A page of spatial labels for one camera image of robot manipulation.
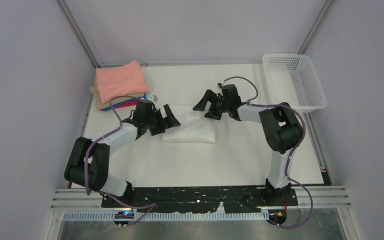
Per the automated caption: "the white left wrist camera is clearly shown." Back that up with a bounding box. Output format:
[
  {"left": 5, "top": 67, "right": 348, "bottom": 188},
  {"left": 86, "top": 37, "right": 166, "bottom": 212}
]
[{"left": 149, "top": 95, "right": 159, "bottom": 104}]

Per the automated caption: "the folded pink t-shirt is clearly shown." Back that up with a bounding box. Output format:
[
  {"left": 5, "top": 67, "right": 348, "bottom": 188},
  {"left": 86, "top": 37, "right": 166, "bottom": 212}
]
[{"left": 95, "top": 60, "right": 149, "bottom": 103}]

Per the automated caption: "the folded tan t-shirt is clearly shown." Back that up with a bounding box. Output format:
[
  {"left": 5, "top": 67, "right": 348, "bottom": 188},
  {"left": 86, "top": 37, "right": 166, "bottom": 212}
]
[{"left": 90, "top": 82, "right": 146, "bottom": 111}]

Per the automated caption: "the white printed t-shirt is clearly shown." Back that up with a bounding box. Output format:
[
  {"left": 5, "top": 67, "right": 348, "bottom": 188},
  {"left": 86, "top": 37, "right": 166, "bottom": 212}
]
[{"left": 162, "top": 105, "right": 216, "bottom": 144}]

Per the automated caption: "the aluminium frame rail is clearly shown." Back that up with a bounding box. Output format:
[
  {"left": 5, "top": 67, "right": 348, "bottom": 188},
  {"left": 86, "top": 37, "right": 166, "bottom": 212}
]
[{"left": 56, "top": 0, "right": 105, "bottom": 68}]

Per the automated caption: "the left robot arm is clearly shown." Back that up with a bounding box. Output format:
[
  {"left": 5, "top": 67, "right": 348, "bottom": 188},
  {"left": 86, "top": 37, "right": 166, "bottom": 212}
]
[{"left": 64, "top": 99, "right": 181, "bottom": 208}]

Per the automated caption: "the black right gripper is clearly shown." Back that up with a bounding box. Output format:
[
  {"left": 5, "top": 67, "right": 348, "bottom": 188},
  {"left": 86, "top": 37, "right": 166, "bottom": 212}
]
[{"left": 193, "top": 89, "right": 231, "bottom": 121}]

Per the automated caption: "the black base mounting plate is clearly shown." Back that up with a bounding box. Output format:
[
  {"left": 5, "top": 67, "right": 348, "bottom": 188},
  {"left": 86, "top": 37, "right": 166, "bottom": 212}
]
[{"left": 101, "top": 185, "right": 298, "bottom": 214}]

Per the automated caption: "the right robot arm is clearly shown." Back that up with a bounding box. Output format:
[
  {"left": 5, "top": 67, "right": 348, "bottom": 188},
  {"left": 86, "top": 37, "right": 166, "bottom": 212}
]
[{"left": 192, "top": 84, "right": 305, "bottom": 205}]

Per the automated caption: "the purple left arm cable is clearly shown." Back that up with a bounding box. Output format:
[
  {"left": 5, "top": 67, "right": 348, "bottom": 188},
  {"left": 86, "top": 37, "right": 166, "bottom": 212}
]
[{"left": 83, "top": 95, "right": 157, "bottom": 228}]

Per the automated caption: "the white plastic laundry basket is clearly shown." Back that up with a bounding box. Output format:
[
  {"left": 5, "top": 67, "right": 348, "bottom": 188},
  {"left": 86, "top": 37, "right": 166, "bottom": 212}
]
[{"left": 262, "top": 53, "right": 328, "bottom": 113}]

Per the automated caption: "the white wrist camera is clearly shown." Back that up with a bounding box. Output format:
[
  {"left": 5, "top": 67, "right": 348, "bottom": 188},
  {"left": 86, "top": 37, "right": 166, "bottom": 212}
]
[
  {"left": 149, "top": 95, "right": 159, "bottom": 104},
  {"left": 217, "top": 80, "right": 226, "bottom": 90}
]

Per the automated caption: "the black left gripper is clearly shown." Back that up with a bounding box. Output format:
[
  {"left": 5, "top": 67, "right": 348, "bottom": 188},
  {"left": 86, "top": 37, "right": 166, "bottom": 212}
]
[{"left": 145, "top": 105, "right": 180, "bottom": 136}]

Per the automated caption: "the folded magenta t-shirt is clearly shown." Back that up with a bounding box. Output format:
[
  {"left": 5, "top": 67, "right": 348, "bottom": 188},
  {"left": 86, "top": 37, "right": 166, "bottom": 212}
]
[{"left": 113, "top": 99, "right": 138, "bottom": 109}]

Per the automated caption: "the white slotted cable duct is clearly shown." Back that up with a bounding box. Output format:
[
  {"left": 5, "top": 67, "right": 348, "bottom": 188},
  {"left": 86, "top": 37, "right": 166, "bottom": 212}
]
[{"left": 62, "top": 210, "right": 269, "bottom": 222}]

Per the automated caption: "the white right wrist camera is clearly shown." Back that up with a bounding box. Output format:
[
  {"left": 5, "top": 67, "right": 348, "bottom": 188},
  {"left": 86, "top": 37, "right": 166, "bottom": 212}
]
[{"left": 217, "top": 80, "right": 226, "bottom": 90}]

